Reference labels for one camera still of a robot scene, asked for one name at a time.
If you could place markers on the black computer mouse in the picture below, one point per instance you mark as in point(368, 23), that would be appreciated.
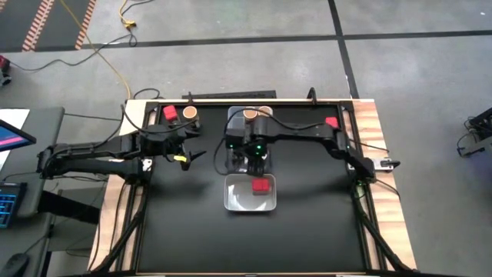
point(10, 265)

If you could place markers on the yellow tape tag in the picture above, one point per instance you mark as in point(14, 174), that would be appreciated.
point(180, 158)

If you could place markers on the angled computer monitor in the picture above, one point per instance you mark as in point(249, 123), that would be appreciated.
point(11, 136)

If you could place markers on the clear plastic bin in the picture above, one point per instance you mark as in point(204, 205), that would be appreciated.
point(235, 115)
point(240, 164)

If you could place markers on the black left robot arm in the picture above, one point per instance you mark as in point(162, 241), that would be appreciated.
point(96, 148)

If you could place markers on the white paper sheet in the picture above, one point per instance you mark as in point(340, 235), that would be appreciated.
point(13, 115)

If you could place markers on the red and black device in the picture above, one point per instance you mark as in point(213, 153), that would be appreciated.
point(4, 63)

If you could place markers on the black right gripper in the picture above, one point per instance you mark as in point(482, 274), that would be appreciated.
point(257, 157)

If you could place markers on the black orange striped floor mat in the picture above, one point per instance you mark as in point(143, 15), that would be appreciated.
point(65, 23)

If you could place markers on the white plastic bin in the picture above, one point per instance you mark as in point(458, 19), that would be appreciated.
point(242, 200)

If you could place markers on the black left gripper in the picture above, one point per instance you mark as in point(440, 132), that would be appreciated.
point(173, 146)

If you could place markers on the red lid spice jar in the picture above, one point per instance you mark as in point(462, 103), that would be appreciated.
point(170, 112)
point(331, 122)
point(260, 185)

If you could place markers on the long black power strip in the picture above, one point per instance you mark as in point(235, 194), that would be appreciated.
point(230, 95)

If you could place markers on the black desk beam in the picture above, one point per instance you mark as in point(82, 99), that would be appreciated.
point(69, 207)

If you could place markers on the black table clamp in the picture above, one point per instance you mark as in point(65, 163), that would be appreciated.
point(312, 95)
point(190, 98)

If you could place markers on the backlit computer keyboard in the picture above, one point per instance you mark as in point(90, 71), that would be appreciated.
point(9, 205)

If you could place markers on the laptop computer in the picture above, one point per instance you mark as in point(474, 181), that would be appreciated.
point(42, 123)

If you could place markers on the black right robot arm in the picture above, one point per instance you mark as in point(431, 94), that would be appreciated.
point(300, 131)

